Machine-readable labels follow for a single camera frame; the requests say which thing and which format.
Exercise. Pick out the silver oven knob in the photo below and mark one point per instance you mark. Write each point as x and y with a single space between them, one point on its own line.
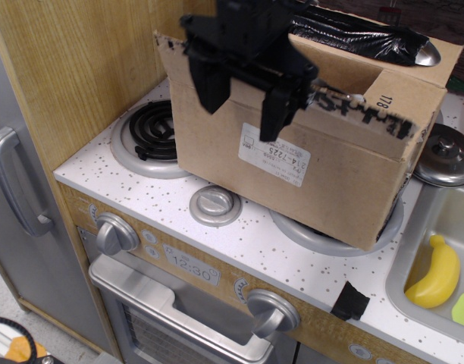
115 235
271 313

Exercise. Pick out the yellow toy banana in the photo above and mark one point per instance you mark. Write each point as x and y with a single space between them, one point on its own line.
439 283

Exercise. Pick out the grey fridge door handle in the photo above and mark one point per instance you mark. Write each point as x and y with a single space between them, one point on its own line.
33 224

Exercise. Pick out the silver oven knob right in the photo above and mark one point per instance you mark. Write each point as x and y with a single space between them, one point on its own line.
271 313

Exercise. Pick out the black tape piece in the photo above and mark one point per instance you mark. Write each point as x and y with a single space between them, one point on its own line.
350 304

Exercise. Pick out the brown cardboard box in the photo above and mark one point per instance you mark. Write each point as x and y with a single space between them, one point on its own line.
341 164

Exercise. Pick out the silver oven door handle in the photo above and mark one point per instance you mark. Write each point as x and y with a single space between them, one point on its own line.
154 330

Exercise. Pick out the oven clock display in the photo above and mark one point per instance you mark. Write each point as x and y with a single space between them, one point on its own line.
192 265

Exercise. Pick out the grey round stove knob top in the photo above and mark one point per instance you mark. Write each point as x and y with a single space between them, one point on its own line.
215 206

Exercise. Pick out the silver oven knob left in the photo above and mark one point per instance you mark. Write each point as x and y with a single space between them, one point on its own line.
115 235

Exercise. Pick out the orange object bottom left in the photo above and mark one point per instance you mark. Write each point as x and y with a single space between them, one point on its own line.
19 350

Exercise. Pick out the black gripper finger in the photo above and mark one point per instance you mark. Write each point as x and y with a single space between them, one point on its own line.
210 78
278 109

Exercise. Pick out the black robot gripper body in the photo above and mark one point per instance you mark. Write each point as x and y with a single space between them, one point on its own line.
254 35

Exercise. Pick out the steel pot lid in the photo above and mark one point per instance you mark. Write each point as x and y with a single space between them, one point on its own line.
441 162

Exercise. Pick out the black coil burner left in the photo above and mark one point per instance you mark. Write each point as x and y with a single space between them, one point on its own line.
143 142

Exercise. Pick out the taped spoon on far flap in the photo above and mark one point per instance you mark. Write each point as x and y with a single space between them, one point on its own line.
346 32

